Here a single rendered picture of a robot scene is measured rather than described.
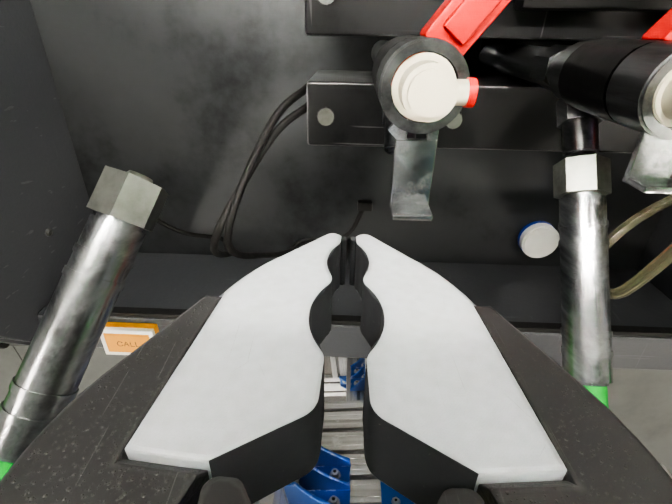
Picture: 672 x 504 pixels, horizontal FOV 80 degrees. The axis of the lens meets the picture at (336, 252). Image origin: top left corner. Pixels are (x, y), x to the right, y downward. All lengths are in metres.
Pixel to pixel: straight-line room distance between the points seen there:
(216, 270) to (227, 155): 0.13
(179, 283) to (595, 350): 0.37
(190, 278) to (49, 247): 0.13
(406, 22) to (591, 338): 0.18
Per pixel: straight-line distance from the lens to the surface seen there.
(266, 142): 0.26
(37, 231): 0.47
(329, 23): 0.26
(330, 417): 0.83
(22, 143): 0.46
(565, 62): 0.21
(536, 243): 0.48
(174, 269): 0.48
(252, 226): 0.47
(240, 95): 0.43
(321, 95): 0.26
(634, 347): 0.46
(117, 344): 0.43
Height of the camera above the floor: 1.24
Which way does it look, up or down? 61 degrees down
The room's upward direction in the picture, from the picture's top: 175 degrees counter-clockwise
